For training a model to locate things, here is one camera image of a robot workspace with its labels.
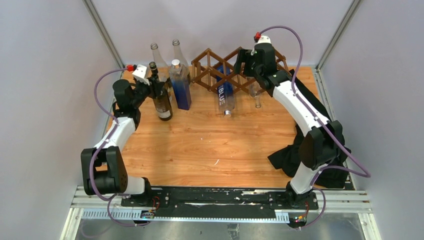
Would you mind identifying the clear bottle black cap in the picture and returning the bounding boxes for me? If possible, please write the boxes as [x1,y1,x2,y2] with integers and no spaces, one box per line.
[149,61,172,102]

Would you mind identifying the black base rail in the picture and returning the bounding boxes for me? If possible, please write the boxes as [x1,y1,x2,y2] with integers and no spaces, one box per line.
[121,186,319,221]

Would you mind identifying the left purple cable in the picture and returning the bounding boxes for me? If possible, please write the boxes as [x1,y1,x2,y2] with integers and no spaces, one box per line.
[88,64,150,228]

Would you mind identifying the purple cable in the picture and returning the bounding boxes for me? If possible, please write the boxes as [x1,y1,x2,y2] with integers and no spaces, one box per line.
[88,64,150,228]
[254,26,372,231]

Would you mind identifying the dark green wine bottle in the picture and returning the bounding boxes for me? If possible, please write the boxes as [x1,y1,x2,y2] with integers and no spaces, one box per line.
[150,77,173,121]

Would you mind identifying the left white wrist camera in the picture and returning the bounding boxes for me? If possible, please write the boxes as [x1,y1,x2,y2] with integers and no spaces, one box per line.
[132,64,150,85]

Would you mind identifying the clear glass bottle gold label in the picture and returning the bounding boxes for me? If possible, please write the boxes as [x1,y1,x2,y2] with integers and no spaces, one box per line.
[172,39,191,84]

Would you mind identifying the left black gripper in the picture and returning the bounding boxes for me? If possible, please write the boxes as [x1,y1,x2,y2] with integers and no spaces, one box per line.
[130,78,165,109]

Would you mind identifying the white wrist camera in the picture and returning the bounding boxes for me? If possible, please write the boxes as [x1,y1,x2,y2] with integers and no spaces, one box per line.
[132,64,150,85]
[257,35,271,44]

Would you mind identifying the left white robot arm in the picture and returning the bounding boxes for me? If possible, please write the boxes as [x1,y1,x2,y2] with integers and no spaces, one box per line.
[80,76,165,207]

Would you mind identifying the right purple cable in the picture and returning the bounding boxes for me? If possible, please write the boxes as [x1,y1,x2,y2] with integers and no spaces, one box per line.
[254,26,372,231]

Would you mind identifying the blue clear square bottle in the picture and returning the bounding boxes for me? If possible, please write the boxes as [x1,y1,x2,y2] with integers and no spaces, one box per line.
[169,59,192,111]

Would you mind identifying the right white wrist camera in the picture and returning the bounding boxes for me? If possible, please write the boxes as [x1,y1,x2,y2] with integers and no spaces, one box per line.
[257,35,271,44]

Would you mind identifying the brown wooden wine rack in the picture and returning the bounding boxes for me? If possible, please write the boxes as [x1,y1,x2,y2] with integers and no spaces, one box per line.
[191,47,294,95]

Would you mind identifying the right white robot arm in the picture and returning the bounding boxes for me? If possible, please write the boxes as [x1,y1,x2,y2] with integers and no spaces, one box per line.
[234,42,343,209]

